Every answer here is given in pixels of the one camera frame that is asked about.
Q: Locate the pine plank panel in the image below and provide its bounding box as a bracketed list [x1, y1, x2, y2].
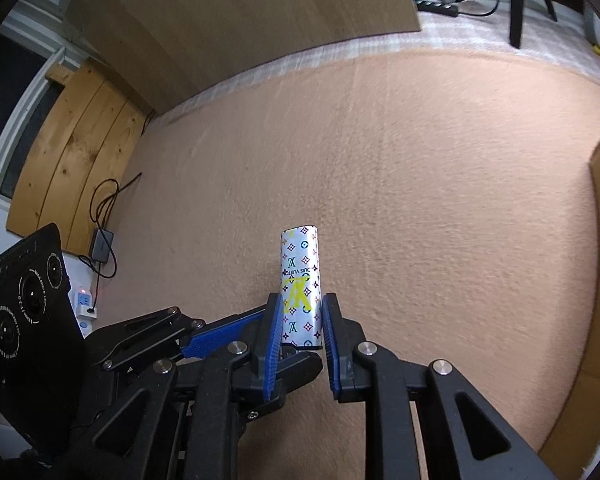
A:
[5, 57, 148, 256]

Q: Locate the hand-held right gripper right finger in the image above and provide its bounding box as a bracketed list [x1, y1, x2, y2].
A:
[321, 292, 556, 480]

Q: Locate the grey power adapter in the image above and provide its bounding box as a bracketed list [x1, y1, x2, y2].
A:
[89, 228, 116, 263]

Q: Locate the black tripod with cables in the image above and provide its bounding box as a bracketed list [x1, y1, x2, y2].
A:
[460, 0, 586, 48]

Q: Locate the large cardboard sheet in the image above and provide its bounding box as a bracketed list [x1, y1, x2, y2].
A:
[65, 0, 421, 116]

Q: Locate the black cable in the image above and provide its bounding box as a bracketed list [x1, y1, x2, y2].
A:
[77, 172, 143, 278]

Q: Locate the white patterned lighter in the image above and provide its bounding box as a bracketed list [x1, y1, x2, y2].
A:
[279, 224, 325, 351]

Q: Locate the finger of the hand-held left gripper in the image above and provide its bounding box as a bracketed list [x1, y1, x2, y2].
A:
[237, 350, 325, 422]
[92, 305, 267, 372]

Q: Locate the white window frame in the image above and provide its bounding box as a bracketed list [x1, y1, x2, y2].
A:
[0, 0, 81, 206]

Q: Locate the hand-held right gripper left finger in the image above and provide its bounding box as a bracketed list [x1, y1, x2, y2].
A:
[70, 292, 284, 480]

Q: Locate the black power strip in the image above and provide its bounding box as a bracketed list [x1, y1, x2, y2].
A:
[411, 0, 460, 17]

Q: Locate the checkered bed sheet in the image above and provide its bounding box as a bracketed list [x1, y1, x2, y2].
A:
[150, 10, 600, 126]

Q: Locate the white wall plug device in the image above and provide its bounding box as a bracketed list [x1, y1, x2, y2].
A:
[71, 287, 101, 321]

